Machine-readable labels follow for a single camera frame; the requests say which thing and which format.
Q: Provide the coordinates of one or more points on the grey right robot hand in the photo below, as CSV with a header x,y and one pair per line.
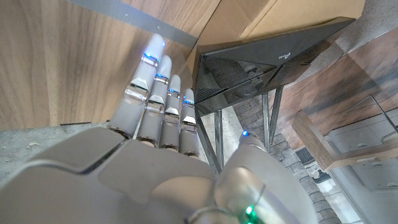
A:
x,y
140,183

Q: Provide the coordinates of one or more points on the black router with antennas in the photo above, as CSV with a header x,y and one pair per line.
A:
x,y
255,53

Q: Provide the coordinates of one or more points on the flat cardboard packing box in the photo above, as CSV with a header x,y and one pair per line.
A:
x,y
248,18

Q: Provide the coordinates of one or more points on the grey tape strip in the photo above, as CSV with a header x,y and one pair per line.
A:
x,y
140,18

